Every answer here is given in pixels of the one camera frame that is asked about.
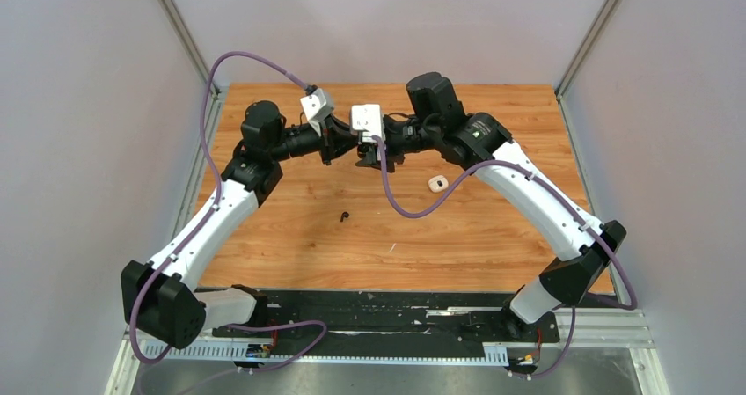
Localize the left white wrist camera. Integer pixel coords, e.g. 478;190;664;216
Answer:
299;88;335;135

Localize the right aluminium frame post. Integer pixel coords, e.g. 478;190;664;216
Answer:
554;0;622;101

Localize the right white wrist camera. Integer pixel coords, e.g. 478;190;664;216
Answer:
350;104;385;145

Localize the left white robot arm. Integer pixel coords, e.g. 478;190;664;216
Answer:
121;95;361;348

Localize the left aluminium frame post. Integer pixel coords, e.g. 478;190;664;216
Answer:
157;0;222;96

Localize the aluminium frame post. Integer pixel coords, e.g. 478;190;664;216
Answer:
157;0;222;96
554;0;622;101

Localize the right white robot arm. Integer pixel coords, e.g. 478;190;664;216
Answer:
350;72;627;340

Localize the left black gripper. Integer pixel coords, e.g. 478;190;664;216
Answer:
269;113;365;166

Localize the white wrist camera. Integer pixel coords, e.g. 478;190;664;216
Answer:
299;88;335;135
350;104;385;145

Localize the white slotted cable duct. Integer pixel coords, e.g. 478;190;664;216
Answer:
141;343;509;367

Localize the white earbud charging case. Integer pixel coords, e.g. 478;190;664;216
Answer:
428;175;450;194

